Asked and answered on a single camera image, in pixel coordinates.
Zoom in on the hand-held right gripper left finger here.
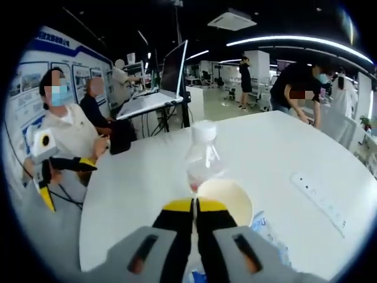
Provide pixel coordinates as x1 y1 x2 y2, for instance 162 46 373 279
88 198 197 283

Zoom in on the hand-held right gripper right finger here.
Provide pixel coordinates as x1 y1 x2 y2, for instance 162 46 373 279
197 199 322 283

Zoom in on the cream paper cup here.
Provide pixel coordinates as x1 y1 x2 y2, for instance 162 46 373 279
196 179 255 228

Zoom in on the clear plastic bottle red label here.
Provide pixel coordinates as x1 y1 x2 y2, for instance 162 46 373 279
185 120 227 195

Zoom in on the person's left hand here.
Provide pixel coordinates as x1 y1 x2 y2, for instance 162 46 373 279
23 157 64 187

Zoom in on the black bag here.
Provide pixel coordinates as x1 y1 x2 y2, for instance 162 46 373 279
109 119 137 156

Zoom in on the white desk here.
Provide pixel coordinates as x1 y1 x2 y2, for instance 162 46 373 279
115 92 186 140

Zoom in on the table power socket strip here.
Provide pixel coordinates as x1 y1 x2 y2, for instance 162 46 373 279
290 172 347 238

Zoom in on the potted plant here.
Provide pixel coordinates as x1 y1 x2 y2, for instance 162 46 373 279
359 115 374 131

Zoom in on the long ceiling light strip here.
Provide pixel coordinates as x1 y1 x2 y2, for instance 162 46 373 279
226 35 375 64

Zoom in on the ceiling air vent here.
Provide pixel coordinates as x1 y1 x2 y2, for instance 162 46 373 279
207 8 258 32

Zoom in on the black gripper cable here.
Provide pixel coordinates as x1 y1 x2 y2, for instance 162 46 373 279
44 182 87 210

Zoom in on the wall poster board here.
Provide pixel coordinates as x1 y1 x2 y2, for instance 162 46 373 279
8 25 115 130

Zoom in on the dark monitor white frame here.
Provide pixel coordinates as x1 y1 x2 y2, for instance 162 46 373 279
160 40 189 100

